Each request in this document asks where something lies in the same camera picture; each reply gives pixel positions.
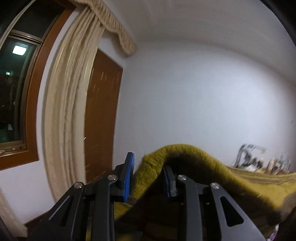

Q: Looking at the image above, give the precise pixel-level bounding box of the dark window with wooden frame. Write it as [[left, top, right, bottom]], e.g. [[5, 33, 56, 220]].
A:
[[1, 1, 76, 170]]

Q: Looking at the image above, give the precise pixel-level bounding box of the wooden desk with clutter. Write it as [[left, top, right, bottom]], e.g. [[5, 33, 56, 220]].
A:
[[233, 144, 292, 175]]

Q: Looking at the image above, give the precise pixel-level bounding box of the mustard striped knit sweater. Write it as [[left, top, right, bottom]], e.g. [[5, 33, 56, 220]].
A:
[[114, 144, 295, 240]]

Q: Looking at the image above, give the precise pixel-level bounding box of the brown wooden door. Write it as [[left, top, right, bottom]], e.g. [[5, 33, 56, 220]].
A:
[[84, 50, 123, 183]]

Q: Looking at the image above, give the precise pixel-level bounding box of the beige curtain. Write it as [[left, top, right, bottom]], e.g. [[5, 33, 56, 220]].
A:
[[43, 1, 137, 200]]

